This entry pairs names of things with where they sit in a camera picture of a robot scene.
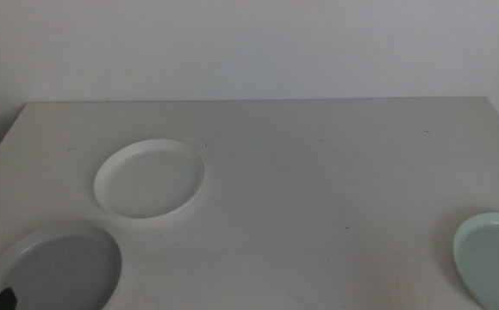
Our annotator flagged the grey shallow bowl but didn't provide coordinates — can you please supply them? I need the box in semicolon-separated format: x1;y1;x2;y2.
0;221;123;310

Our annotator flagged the white shallow bowl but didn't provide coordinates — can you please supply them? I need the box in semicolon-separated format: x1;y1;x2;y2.
93;138;206;220

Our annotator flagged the mint green shallow bowl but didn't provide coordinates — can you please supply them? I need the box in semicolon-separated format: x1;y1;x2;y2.
452;212;499;310

